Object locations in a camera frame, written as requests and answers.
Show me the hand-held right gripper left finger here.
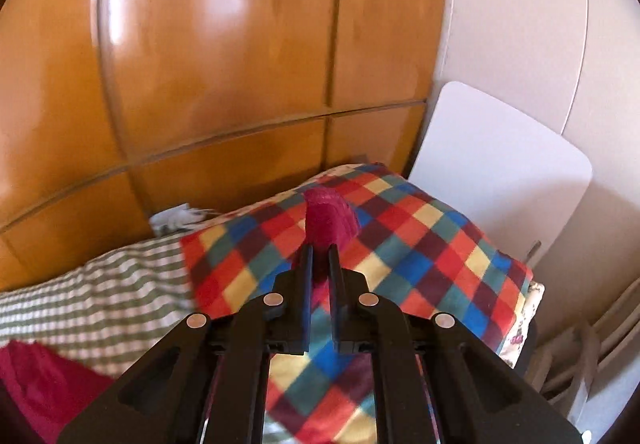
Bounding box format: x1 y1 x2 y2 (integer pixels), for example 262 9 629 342
57 245 315 444

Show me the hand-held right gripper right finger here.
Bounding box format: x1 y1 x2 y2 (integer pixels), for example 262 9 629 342
328 245 583 444

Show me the crimson knit sweater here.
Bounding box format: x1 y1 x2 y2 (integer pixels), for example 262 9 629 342
0 188 361 444

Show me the multicolour checkered pillow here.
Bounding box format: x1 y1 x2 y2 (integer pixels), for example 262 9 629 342
180 164 535 444

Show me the white flat board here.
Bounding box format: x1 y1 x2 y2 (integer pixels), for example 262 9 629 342
407 81 594 271

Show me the floral printed cloth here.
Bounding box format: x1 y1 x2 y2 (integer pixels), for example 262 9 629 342
499 280 547 371

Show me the green white gingham bed cover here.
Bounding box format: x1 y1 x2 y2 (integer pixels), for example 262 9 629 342
0 236 201 380

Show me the wooden wardrobe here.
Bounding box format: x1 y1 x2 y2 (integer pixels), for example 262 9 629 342
0 0 451 292

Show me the white slatted frame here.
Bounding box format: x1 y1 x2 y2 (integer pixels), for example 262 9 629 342
530 284 640 427

